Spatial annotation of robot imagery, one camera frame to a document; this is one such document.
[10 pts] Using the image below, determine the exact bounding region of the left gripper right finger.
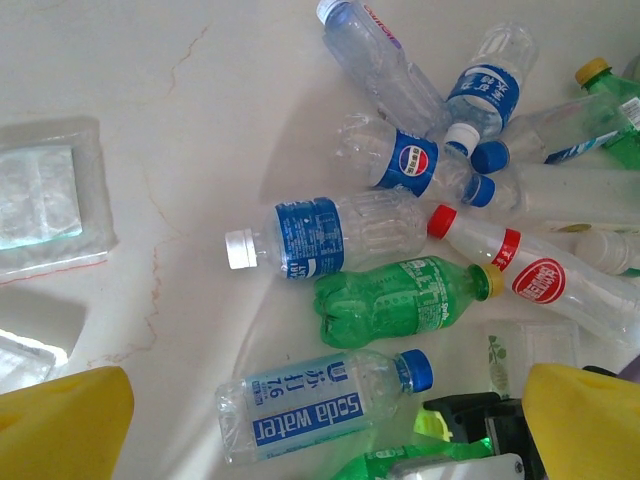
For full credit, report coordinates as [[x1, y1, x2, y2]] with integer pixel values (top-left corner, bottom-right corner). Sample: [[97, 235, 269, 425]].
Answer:
[[521, 362, 640, 480]]

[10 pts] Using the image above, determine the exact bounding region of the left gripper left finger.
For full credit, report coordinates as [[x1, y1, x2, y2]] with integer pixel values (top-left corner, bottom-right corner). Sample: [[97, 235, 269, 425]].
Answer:
[[0, 365, 136, 480]]

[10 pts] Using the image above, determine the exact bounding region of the green plastic bottle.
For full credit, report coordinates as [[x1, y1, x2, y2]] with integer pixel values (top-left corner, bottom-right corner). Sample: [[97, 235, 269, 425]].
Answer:
[[327, 439, 506, 480]]

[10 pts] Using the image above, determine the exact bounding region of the green Sprite bottle yellow cap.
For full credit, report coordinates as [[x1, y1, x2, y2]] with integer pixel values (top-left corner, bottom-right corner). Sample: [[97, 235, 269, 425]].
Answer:
[[573, 57, 640, 172], [312, 254, 506, 350]]

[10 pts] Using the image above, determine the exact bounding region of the red label bottle red cap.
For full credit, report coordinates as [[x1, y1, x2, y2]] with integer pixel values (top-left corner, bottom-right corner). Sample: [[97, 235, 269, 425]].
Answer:
[[426, 202, 640, 347]]

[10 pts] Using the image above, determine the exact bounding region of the soda water bottle blue cap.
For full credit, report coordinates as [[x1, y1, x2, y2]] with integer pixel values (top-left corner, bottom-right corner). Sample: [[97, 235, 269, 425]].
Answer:
[[214, 348, 435, 465]]

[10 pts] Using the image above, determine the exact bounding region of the Pocari label bottle white cap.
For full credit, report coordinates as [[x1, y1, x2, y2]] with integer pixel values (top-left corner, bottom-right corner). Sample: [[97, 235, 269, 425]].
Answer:
[[223, 192, 432, 281]]

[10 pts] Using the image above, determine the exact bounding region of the Pepsi label bottle blue cap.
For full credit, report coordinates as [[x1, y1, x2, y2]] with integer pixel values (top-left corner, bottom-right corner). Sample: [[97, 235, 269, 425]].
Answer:
[[338, 113, 497, 209]]

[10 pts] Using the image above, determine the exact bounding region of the clear bottle blue cap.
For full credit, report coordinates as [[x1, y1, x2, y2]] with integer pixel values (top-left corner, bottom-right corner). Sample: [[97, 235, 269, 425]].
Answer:
[[471, 91, 639, 175]]

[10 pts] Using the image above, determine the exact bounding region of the blue label bottle white cap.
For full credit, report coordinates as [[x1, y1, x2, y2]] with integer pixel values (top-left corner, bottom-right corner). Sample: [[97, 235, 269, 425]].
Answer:
[[443, 22, 540, 157]]

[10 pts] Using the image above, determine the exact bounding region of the clear bottle red purple print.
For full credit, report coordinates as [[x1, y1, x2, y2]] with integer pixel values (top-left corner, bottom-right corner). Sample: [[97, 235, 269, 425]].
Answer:
[[315, 0, 454, 139]]

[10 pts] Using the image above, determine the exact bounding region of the clear packet green leaf print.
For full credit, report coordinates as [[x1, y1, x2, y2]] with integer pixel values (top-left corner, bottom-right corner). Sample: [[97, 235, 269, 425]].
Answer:
[[482, 318, 582, 401]]

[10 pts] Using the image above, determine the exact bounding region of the clear zip plastic bag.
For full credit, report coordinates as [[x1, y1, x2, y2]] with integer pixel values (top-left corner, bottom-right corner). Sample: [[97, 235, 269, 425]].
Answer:
[[0, 284, 87, 396], [0, 115, 120, 287]]

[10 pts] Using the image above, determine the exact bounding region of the translucent white ribbed bottle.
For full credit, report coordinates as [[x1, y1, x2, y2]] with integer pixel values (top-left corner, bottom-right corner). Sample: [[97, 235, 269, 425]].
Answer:
[[573, 228, 640, 277]]

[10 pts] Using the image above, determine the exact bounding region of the clear plastic box yellow label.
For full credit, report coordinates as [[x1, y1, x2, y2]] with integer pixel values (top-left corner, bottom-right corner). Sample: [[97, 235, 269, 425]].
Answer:
[[492, 163, 640, 235]]

